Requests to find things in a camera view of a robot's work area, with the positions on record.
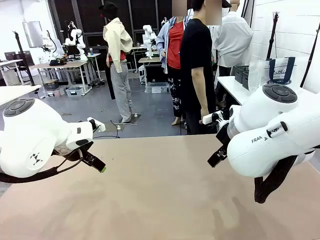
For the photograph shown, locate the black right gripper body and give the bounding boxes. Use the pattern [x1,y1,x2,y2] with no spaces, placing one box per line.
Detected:
[216,119,235,151]

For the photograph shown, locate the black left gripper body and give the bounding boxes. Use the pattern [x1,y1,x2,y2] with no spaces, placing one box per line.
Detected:
[79,147,94,161]

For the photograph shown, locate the clear tote bag navy handles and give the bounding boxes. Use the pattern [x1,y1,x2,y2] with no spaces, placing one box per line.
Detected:
[248,56,297,95]

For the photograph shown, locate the person's right forearm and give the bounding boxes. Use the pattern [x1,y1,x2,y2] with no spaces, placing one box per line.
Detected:
[191,67,210,113]

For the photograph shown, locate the person's right hand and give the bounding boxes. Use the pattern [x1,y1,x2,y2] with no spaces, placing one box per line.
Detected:
[199,109,210,125]

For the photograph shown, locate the metal floor plate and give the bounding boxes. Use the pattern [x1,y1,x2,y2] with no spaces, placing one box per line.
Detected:
[103,122,126,132]

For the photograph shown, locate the white side table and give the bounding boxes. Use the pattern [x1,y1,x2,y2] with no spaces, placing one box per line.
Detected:
[216,75,253,106]

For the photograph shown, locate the dark grey plastic basket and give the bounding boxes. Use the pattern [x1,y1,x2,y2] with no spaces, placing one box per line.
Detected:
[234,65,251,85]
[241,71,251,91]

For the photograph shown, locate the clear plastic storage box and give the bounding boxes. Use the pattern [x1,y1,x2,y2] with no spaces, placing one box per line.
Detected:
[65,86,85,98]
[144,82,169,94]

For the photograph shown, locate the person in black t-shirt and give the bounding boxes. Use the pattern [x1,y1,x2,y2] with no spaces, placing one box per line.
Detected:
[179,0,223,136]

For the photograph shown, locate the wooden top background table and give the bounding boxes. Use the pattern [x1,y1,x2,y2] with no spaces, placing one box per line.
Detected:
[29,60,90,96]

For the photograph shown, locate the person in white shirt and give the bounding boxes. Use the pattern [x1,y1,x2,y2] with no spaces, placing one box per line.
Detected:
[211,0,254,118]

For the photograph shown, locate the black cabinet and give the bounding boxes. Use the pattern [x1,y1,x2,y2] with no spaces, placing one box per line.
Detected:
[144,63,168,83]

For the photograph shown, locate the person in red top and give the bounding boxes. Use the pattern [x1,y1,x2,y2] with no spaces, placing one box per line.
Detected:
[156,0,191,126]

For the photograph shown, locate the small background robot table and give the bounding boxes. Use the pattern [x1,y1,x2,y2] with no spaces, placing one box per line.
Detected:
[138,56,162,86]

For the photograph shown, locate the black tripod stand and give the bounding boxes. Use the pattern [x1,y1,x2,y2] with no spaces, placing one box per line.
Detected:
[12,31,36,87]
[266,11,280,61]
[299,27,320,88]

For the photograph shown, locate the person in beige hoodie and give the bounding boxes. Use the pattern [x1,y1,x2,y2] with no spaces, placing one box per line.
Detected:
[98,1,135,123]

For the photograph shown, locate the grey panel screen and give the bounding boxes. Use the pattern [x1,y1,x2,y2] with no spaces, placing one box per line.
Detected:
[22,21,44,48]

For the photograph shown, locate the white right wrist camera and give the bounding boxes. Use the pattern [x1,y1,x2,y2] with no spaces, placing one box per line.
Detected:
[201,110,225,126]

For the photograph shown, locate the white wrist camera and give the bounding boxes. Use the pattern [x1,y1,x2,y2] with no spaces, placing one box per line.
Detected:
[201,110,225,126]
[86,117,106,133]

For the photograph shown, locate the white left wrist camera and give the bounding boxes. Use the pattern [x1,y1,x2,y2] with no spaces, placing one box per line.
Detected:
[86,117,106,133]

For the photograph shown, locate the black floor cable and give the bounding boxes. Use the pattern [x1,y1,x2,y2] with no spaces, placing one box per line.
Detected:
[93,119,121,140]

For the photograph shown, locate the black right arm cable sleeve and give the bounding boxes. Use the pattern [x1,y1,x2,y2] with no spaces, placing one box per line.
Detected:
[254,154,299,204]

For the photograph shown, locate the black arm cable sleeve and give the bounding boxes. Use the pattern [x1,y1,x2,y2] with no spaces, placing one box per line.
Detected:
[0,149,83,185]
[254,154,299,204]

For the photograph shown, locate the black left arm cable sleeve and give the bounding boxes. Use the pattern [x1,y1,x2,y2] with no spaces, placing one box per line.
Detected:
[0,149,83,185]

